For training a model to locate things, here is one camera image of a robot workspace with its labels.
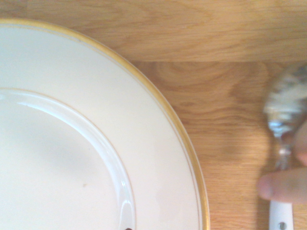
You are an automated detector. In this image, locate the silver spoon with white handle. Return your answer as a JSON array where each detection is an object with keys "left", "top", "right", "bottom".
[{"left": 262, "top": 62, "right": 307, "bottom": 230}]

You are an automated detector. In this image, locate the bare human hand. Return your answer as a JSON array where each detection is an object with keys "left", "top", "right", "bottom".
[{"left": 259, "top": 118, "right": 307, "bottom": 205}]

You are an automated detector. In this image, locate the white plate with gold rim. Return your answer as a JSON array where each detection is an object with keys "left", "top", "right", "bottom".
[{"left": 0, "top": 18, "right": 210, "bottom": 230}]

